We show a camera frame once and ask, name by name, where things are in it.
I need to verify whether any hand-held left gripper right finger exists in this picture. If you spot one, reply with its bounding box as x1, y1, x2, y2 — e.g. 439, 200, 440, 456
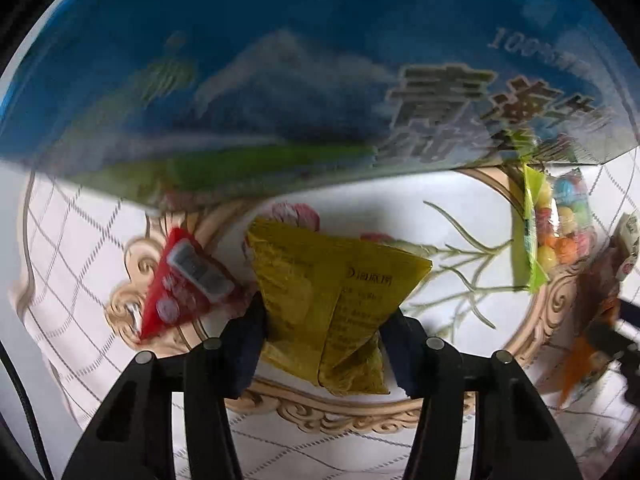
380, 310, 583, 480

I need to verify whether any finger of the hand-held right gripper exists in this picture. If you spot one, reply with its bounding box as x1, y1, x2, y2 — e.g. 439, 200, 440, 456
584, 297, 640, 361

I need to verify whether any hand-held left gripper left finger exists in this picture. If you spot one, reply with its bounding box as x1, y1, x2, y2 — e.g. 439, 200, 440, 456
60, 292, 268, 480

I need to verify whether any beige cookie packet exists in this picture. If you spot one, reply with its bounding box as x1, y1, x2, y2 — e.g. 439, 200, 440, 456
557, 210, 640, 408

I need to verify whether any yellow snack packet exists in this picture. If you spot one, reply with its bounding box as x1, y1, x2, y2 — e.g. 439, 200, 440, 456
245, 217, 433, 396

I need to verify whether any blue printed cardboard box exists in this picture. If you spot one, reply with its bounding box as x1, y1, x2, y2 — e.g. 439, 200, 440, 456
0, 0, 640, 213

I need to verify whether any small red snack packet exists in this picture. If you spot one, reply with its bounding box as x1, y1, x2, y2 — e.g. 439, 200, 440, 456
136, 227, 238, 343

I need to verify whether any colourful candy bag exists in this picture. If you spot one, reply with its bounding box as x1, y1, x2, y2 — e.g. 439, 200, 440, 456
510, 162, 598, 296

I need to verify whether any white diamond pattern quilt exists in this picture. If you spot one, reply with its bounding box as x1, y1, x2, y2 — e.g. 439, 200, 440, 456
0, 157, 640, 480

